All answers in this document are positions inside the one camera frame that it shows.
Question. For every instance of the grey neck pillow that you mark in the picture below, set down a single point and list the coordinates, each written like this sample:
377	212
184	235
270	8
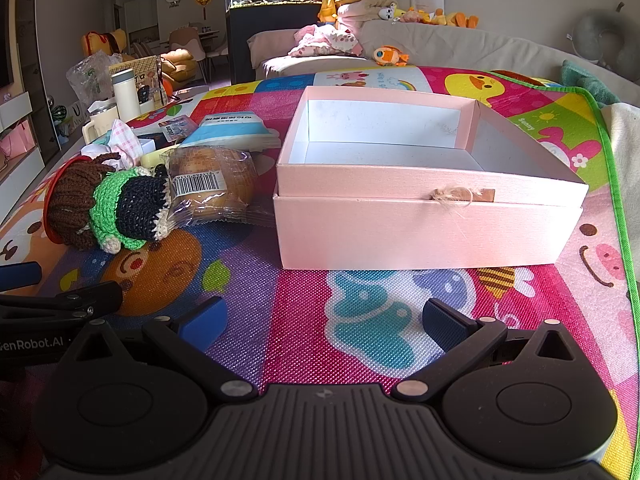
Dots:
595	35

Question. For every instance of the pale yellow item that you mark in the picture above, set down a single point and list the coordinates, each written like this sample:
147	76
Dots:
152	159

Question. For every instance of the white thermos bottle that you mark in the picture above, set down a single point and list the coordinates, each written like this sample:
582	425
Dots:
125	95

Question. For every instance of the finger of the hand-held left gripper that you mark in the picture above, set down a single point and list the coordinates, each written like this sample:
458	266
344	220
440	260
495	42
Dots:
20	276
75	301

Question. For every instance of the crochet doll with brown hair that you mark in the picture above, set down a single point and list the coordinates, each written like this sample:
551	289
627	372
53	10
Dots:
130	205

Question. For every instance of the pink plaid tissue pack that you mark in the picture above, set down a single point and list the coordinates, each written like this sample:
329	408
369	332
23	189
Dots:
122	135

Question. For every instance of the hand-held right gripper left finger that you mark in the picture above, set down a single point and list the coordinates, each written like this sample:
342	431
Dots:
202	321

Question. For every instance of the black television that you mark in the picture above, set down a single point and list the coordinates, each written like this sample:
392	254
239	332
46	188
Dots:
4	40

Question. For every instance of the dining chairs and table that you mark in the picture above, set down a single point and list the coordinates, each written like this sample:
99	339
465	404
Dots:
192	40

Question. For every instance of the yellow orange plush toy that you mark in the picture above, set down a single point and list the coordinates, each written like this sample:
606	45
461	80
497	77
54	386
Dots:
328	10

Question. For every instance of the yellow duck plush toy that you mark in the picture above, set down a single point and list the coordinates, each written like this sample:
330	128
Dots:
457	20

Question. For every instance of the yellow bear plush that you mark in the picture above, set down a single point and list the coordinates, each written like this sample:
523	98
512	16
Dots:
102	42

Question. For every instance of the white paper bag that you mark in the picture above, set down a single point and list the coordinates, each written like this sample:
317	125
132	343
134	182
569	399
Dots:
79	115

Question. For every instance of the teal cloth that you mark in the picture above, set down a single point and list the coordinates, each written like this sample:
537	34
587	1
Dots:
585	82

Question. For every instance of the white paper on wall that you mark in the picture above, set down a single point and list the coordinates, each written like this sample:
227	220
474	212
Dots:
426	0

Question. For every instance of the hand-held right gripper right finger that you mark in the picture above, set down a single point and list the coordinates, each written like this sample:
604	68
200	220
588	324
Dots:
442	325

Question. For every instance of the packaged bread bun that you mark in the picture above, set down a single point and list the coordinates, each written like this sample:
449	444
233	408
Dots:
220	170

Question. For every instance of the black fish tank cabinet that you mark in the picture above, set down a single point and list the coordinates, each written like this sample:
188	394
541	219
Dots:
240	45

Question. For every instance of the small white plush toy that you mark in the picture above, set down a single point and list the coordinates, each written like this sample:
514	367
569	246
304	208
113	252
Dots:
386	13

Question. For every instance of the blue and white packet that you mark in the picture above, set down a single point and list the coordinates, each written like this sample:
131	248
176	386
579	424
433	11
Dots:
235	127

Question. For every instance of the woven patterned box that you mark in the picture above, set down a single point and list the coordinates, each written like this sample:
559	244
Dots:
145	72

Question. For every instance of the pink bag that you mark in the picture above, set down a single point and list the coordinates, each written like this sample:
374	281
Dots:
17	140

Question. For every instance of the clear plastic bag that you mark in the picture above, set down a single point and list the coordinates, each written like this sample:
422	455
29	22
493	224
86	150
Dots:
90	77

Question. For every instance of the small printed card pack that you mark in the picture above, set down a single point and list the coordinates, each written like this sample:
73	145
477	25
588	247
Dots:
176	127

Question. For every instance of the pink cardboard box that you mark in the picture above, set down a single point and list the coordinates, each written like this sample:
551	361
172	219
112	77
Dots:
400	230

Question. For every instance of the beige pillow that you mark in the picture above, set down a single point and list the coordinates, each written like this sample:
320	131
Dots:
360	10

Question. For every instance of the pink floral clothing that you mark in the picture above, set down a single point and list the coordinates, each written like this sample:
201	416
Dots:
325	40

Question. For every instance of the orange fish plush toy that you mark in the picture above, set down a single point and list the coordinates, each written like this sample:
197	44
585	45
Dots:
390	56

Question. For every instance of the beige sofa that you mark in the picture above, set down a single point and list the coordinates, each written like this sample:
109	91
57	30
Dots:
475	50

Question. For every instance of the green striped ball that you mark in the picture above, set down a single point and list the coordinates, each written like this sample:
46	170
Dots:
60	111

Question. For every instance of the colourful cartoon play mat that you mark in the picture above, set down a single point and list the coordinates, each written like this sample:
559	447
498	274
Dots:
300	300

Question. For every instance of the white television cabinet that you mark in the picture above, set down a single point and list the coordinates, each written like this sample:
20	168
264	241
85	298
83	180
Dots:
20	175

